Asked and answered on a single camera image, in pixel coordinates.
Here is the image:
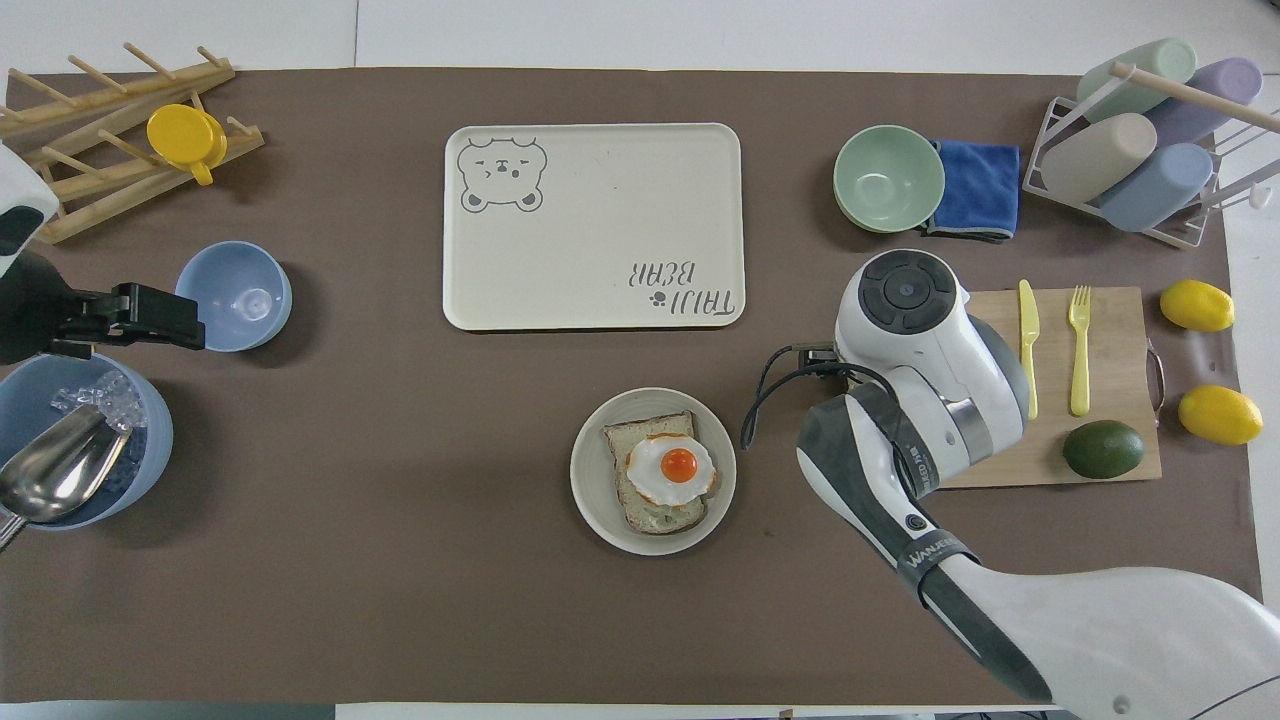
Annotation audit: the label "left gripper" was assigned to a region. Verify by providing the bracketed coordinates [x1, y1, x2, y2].
[0, 250, 73, 367]

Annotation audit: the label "beige round plate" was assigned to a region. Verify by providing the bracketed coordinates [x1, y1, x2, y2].
[569, 386, 739, 558]

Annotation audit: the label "clear ice cubes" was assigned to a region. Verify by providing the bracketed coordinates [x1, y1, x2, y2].
[49, 369, 147, 433]

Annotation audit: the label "wooden dish rack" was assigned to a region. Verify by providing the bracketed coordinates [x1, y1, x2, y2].
[0, 43, 267, 247]

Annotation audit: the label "metal scoop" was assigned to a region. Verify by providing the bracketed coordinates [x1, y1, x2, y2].
[0, 404, 127, 552]

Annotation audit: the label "blue ice bucket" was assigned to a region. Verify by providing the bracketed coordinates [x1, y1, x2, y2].
[0, 351, 175, 532]

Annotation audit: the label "light blue bowl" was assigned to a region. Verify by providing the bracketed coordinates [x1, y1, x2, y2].
[175, 241, 294, 353]

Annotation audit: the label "yellow plastic cup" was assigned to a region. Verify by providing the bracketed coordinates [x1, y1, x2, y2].
[146, 104, 229, 188]

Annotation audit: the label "cream tray with bear print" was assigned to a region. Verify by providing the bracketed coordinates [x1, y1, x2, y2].
[442, 122, 747, 333]

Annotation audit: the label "bread slice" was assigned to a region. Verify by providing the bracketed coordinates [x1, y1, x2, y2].
[601, 409, 714, 537]

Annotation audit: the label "fried egg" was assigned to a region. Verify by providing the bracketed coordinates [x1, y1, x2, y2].
[625, 432, 719, 508]

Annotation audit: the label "light green bowl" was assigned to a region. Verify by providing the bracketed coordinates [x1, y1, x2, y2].
[832, 124, 947, 235]

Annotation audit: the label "blue cloth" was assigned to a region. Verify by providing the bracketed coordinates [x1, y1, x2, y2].
[924, 139, 1023, 245]

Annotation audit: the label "yellow plastic knife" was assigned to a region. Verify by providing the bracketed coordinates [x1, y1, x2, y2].
[1017, 278, 1042, 422]

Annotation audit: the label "yellow plastic fork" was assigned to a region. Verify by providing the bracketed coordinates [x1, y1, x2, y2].
[1067, 285, 1094, 418]

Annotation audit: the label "beige cup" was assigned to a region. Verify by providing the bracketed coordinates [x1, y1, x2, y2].
[1040, 111, 1160, 205]

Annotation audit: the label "green avocado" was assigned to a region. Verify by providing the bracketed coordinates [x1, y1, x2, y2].
[1061, 419, 1147, 481]

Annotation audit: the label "wooden cutting board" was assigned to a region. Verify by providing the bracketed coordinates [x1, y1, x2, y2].
[938, 287, 1168, 490]

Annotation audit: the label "pale green cup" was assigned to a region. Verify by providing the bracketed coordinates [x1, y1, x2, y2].
[1075, 37, 1199, 124]

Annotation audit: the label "grey blue cup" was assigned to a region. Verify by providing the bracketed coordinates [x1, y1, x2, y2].
[1097, 142, 1215, 234]

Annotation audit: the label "yellow lemon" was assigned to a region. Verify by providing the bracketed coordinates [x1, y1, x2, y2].
[1177, 384, 1265, 447]
[1159, 278, 1237, 334]

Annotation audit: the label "wooden rod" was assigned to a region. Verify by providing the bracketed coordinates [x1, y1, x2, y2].
[1109, 61, 1280, 133]

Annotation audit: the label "purple cup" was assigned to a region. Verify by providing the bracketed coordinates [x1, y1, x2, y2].
[1144, 56, 1265, 147]

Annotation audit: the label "black cable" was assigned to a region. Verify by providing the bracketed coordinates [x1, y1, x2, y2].
[740, 343, 901, 452]

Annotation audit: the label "white wire cup rack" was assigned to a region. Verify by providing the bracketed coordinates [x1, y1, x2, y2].
[1021, 60, 1280, 250]

